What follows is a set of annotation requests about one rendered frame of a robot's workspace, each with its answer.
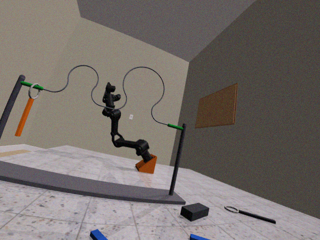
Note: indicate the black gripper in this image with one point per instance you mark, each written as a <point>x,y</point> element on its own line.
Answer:
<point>107,94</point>

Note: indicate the white loop with blue handle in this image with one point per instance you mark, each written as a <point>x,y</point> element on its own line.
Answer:
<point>97,235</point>
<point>195,237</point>

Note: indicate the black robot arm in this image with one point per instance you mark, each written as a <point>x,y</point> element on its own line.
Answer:
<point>141,146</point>

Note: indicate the orange handle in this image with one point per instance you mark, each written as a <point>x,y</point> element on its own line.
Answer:
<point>26,110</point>

